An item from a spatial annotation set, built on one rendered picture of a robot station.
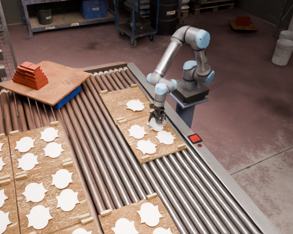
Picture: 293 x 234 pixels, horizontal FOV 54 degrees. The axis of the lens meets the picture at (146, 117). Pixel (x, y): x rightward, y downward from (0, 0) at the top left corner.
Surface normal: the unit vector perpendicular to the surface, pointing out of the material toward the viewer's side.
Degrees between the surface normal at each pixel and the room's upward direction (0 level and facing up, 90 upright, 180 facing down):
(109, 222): 0
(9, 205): 0
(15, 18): 90
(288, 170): 0
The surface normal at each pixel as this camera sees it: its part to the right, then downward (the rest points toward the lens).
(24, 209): 0.04, -0.78
